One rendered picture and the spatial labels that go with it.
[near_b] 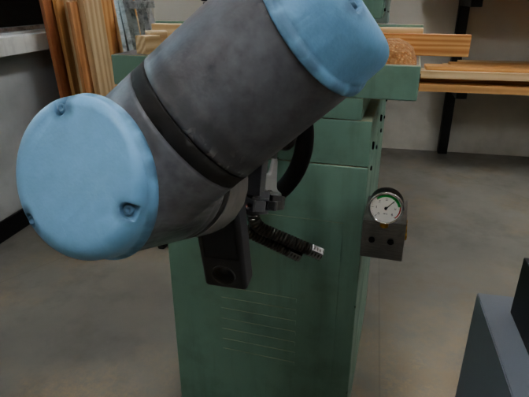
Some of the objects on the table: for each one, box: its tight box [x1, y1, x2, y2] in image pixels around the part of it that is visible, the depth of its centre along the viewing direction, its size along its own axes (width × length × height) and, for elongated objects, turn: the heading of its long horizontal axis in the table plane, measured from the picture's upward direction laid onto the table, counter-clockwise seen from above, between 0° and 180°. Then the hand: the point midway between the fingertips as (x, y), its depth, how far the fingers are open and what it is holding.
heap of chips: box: [386, 38, 416, 65], centre depth 87 cm, size 9×14×4 cm, turn 164°
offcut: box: [135, 35, 161, 54], centre depth 97 cm, size 4×3×4 cm
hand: (264, 198), depth 60 cm, fingers closed
